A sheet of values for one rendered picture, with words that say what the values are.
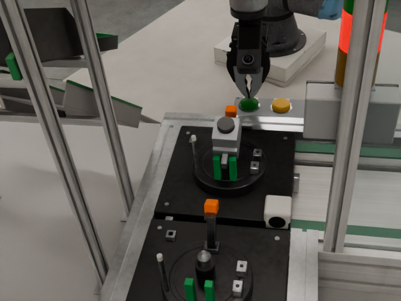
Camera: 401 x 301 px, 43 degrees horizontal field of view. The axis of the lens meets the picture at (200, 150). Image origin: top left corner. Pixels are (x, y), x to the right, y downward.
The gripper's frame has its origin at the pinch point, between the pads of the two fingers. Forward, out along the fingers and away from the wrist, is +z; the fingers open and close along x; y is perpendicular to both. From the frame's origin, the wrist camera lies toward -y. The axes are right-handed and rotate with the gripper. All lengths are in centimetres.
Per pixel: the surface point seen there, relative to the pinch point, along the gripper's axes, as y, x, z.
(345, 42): -35, -16, -34
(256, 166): -24.0, -3.9, -1.8
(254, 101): 0.0, -1.2, 1.6
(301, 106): 0.8, -11.3, 2.8
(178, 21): 57, 30, 13
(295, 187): -22.2, -11.1, 4.7
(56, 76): 148, 134, 99
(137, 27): 209, 100, 99
